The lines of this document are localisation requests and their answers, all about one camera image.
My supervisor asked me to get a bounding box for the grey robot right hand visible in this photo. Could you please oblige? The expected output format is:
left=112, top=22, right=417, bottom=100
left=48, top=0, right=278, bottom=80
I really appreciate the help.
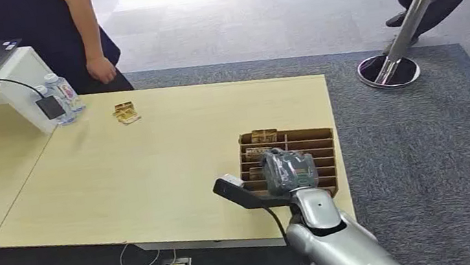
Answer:
left=259, top=142, right=322, bottom=199

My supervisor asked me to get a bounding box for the gold brown card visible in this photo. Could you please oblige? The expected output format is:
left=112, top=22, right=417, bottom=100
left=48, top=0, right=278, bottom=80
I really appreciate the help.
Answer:
left=111, top=106, right=143, bottom=127
left=114, top=101, right=135, bottom=115
left=249, top=127, right=279, bottom=146
left=244, top=145, right=274, bottom=163

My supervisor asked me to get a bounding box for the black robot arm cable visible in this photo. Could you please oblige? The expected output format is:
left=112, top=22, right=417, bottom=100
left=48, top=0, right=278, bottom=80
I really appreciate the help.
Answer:
left=264, top=203, right=291, bottom=249

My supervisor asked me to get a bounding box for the chrome stanchion post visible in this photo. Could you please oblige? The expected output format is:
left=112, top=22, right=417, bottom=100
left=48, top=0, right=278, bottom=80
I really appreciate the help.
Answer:
left=363, top=0, right=470, bottom=85

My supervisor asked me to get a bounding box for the white desk frame beam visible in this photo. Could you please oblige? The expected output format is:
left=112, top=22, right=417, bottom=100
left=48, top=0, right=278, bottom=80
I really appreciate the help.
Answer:
left=134, top=222, right=288, bottom=265

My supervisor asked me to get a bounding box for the person's left hand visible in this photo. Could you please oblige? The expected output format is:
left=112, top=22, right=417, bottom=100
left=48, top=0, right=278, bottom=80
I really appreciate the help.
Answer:
left=85, top=54, right=120, bottom=87

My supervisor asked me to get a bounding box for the grey blue rug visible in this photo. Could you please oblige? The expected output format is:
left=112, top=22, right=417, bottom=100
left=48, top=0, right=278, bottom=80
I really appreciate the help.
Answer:
left=122, top=24, right=470, bottom=265

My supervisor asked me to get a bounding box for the black laptop power cable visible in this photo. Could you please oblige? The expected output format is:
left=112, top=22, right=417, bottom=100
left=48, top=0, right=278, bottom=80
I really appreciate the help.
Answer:
left=0, top=70, right=47, bottom=106

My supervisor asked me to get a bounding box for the black power adapter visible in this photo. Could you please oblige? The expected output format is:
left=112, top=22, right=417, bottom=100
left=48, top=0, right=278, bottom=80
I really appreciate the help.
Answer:
left=34, top=93, right=67, bottom=122

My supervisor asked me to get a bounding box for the brown cardboard card holder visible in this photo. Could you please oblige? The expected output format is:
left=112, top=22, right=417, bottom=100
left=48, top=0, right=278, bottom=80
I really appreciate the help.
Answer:
left=234, top=121, right=343, bottom=210

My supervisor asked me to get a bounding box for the chrome round stanchion base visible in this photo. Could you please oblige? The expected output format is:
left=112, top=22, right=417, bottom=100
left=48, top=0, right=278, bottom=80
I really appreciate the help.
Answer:
left=355, top=49, right=423, bottom=95

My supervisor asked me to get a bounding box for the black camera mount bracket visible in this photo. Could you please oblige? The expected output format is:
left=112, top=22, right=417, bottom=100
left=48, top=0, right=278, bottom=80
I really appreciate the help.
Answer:
left=211, top=168, right=294, bottom=216

